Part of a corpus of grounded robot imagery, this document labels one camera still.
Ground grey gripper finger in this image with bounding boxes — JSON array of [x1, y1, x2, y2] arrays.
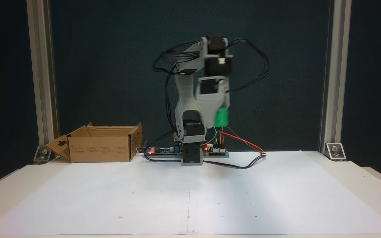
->
[[221, 79, 232, 111], [195, 95, 223, 129]]

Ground green dice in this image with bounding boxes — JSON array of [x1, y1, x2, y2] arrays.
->
[[213, 108, 230, 128]]

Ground circuit board with white connector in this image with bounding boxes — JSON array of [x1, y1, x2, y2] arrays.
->
[[203, 144, 230, 158]]

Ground blue circuit board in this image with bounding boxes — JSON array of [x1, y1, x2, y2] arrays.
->
[[144, 145, 182, 158]]

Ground brown cardboard box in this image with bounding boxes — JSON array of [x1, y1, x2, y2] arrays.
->
[[45, 122, 144, 163]]

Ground green jumper wire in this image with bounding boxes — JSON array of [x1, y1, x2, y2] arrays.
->
[[207, 127, 219, 146]]

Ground black arm servo cable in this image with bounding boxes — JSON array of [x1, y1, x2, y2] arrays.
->
[[153, 41, 207, 156]]

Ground orange red wire bundle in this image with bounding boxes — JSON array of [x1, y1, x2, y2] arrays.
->
[[219, 131, 266, 155]]

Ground black gripper servo cable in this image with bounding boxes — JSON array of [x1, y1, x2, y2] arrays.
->
[[225, 38, 270, 94]]

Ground dark cable with white plug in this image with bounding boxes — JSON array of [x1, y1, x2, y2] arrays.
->
[[202, 153, 267, 170]]

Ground dark power cable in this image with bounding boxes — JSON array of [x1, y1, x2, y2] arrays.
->
[[144, 150, 182, 163]]

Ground aluminium frame post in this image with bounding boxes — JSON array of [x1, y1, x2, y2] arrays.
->
[[319, 0, 352, 153], [26, 0, 61, 156]]

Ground metal corner bracket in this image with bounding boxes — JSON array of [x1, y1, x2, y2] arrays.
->
[[33, 145, 52, 164], [325, 143, 347, 162]]

